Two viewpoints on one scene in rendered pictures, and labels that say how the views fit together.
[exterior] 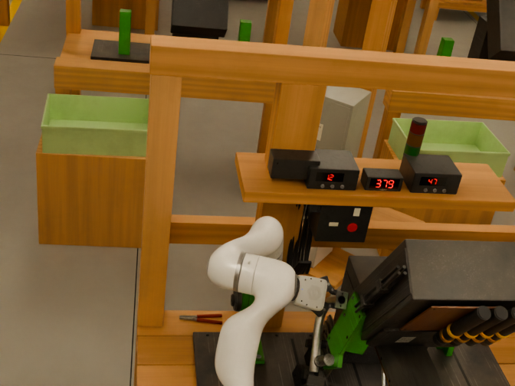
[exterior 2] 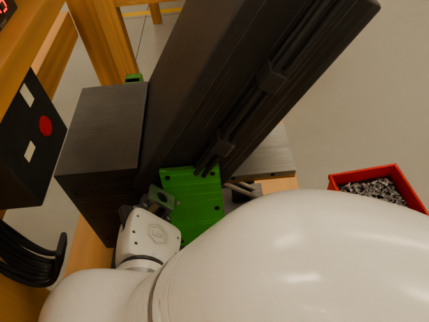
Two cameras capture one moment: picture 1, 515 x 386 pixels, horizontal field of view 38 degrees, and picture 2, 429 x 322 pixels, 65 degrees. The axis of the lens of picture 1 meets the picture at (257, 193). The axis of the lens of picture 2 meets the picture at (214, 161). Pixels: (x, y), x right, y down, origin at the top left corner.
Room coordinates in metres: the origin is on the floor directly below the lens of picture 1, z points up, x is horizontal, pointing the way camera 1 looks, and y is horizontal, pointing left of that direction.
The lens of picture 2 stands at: (1.66, 0.02, 1.76)
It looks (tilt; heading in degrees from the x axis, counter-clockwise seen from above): 49 degrees down; 285
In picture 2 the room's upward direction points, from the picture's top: 8 degrees counter-clockwise
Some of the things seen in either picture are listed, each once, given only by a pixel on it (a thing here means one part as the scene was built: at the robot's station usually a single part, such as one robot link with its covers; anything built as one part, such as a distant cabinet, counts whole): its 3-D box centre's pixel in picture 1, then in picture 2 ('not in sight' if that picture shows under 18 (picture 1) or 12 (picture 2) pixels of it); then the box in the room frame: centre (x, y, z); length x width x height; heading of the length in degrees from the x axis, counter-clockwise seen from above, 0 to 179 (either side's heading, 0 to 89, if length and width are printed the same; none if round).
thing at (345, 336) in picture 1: (355, 328); (195, 195); (1.82, -0.37, 1.17); 0.13 x 0.12 x 0.20; 102
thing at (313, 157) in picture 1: (293, 164); not in sight; (2.05, -0.10, 1.59); 0.15 x 0.07 x 0.07; 102
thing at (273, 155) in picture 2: (400, 349); (212, 156); (1.81, -0.53, 1.11); 0.39 x 0.16 x 0.03; 12
